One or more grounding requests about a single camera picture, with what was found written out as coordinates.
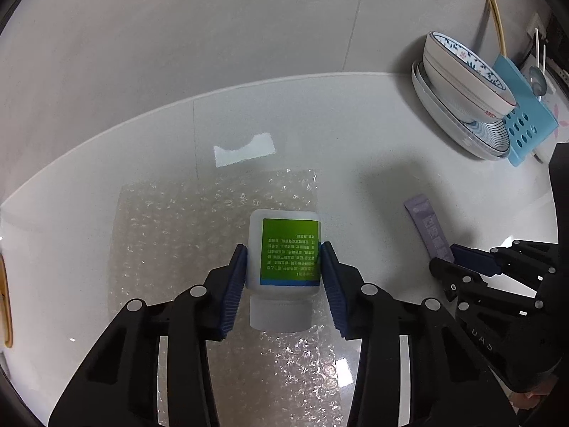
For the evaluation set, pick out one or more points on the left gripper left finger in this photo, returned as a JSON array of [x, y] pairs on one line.
[[224, 287]]

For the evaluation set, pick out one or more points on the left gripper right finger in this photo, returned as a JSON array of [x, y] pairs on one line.
[[352, 310]]

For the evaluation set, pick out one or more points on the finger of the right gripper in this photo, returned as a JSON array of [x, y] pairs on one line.
[[528, 262], [453, 277]]

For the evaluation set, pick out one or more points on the purple sachet packet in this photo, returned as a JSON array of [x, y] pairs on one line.
[[429, 228]]

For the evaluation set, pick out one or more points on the white green label bottle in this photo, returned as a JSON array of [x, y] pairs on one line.
[[282, 274]]

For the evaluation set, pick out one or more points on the person's right hand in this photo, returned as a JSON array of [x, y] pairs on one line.
[[546, 405]]

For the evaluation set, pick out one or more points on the bubble wrap sheet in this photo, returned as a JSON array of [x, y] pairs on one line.
[[179, 250]]

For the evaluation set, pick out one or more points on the blue striped plate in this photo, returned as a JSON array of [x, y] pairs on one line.
[[482, 131]]

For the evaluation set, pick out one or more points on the blue plastic utensil holder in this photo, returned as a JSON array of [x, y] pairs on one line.
[[531, 121]]

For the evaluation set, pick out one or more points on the white oval underplate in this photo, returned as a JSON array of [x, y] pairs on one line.
[[453, 120]]

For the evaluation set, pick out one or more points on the white floral rice cooker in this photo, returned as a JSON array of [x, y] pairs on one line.
[[557, 98]]

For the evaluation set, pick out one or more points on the white bowl PERFECT text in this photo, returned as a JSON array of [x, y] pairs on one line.
[[456, 97]]

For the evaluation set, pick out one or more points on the metal spoon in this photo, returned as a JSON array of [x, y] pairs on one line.
[[537, 81]]

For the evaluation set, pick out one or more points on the blue floral inner bowl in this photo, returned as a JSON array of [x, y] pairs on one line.
[[470, 71]]

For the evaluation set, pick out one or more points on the wooden coaster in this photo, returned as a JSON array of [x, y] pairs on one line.
[[6, 312]]

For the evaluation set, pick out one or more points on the wooden chopsticks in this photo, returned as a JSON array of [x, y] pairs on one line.
[[495, 13]]

